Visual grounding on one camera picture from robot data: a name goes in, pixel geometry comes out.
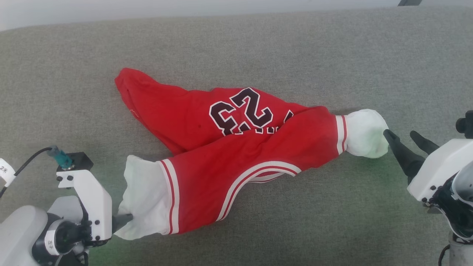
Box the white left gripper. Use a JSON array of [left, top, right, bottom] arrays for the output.
[[57, 169, 133, 241]]

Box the teal cable connector plug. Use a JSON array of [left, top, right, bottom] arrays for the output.
[[47, 146, 74, 170]]

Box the white paper cable tag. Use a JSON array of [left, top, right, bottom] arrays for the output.
[[0, 158, 17, 187]]

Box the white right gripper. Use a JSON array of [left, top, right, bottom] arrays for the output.
[[383, 129, 473, 202]]

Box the red and white basketball jersey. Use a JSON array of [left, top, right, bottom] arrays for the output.
[[115, 68, 389, 241]]

